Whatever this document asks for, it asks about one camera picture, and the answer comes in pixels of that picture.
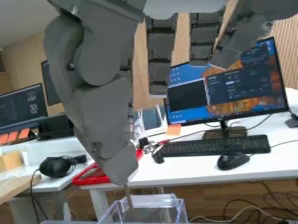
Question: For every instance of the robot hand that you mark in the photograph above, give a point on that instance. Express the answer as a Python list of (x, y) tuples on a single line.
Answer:
[(97, 83)]

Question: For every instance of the dark computer screen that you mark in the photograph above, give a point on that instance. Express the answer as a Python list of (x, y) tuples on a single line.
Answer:
[(22, 106), (49, 83)]

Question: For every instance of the black case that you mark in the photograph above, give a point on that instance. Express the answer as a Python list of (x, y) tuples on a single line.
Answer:
[(55, 127)]

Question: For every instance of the orange sticky notes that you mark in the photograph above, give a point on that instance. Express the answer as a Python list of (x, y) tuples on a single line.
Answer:
[(14, 136)]

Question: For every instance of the small black object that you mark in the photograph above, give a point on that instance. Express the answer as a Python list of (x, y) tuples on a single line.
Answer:
[(157, 157)]

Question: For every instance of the black headphones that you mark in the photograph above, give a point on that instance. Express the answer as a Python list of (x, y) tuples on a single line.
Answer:
[(55, 166)]

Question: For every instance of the red tray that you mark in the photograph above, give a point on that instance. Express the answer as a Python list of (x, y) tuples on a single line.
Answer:
[(91, 178)]

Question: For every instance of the large computer screen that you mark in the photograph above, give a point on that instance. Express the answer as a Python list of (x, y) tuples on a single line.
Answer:
[(230, 90)]

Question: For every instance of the wooden block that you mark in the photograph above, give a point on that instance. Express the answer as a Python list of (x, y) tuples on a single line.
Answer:
[(10, 160)]

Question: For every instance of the black keyboard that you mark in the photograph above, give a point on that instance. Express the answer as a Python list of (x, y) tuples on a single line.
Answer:
[(213, 145)]

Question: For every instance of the white desk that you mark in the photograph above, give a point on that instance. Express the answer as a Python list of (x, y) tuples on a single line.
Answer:
[(200, 175), (53, 186)]

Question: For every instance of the wooden desk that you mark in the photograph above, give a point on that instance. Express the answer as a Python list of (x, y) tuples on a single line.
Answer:
[(18, 186)]

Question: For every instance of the clear box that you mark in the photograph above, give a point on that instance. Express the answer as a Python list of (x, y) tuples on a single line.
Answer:
[(147, 200)]

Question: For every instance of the black mouse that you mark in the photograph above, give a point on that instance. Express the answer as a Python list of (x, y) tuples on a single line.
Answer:
[(233, 160)]

